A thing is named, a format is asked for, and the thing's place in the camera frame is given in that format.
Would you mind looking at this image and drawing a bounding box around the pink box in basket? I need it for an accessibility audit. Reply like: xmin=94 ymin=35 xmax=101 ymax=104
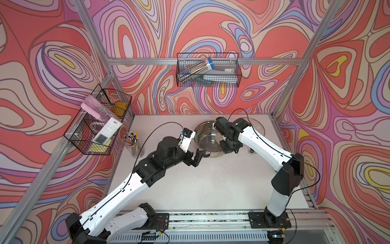
xmin=81 ymin=95 xmax=105 ymax=121

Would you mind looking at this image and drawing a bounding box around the black wire basket back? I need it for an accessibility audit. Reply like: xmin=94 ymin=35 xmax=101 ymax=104
xmin=176 ymin=51 xmax=242 ymax=87

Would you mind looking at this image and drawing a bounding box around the glass pot lid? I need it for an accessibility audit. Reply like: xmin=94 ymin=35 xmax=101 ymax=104
xmin=245 ymin=118 xmax=265 ymax=136

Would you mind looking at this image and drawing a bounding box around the yellow sticky notes pad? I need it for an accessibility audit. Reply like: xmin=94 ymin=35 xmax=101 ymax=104
xmin=87 ymin=143 xmax=109 ymax=154

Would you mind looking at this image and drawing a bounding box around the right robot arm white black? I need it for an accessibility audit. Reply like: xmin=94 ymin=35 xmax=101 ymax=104
xmin=214 ymin=117 xmax=304 ymax=219

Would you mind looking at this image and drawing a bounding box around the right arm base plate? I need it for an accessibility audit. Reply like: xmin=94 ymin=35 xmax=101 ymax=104
xmin=248 ymin=211 xmax=291 ymax=229

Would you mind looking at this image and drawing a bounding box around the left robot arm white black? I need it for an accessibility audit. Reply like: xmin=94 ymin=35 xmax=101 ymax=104
xmin=66 ymin=136 xmax=206 ymax=244

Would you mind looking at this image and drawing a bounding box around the black white stapler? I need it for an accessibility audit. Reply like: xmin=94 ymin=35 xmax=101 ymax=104
xmin=248 ymin=148 xmax=256 ymax=155

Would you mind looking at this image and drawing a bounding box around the tube of pencils blue cap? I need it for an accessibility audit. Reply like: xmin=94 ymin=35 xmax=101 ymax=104
xmin=178 ymin=58 xmax=214 ymax=84

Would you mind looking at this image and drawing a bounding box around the white grey box in basket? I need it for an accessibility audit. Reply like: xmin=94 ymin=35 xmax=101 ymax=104
xmin=203 ymin=65 xmax=238 ymax=83

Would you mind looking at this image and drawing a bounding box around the yellow object in basket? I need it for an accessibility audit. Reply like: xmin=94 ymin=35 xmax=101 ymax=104
xmin=113 ymin=102 xmax=128 ymax=118

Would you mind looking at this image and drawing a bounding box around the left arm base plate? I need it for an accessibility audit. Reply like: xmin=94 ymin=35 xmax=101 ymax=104
xmin=135 ymin=213 xmax=170 ymax=231

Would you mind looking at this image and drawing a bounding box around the aluminium rail front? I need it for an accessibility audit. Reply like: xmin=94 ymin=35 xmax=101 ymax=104
xmin=85 ymin=209 xmax=336 ymax=232

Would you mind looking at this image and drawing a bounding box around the stainless steel pot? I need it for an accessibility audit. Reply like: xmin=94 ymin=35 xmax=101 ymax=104
xmin=194 ymin=121 xmax=224 ymax=158

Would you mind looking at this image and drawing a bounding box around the white calculator device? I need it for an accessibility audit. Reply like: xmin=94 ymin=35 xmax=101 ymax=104
xmin=92 ymin=117 xmax=122 ymax=145

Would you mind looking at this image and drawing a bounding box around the clear pen holder cup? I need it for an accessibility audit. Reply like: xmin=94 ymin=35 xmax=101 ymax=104
xmin=123 ymin=132 xmax=144 ymax=158

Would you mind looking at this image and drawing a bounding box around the black wire basket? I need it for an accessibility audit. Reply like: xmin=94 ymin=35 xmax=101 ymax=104
xmin=64 ymin=85 xmax=132 ymax=156
xmin=176 ymin=51 xmax=242 ymax=87

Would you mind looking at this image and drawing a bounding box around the black wire basket left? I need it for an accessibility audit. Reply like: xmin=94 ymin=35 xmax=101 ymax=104
xmin=64 ymin=85 xmax=132 ymax=156

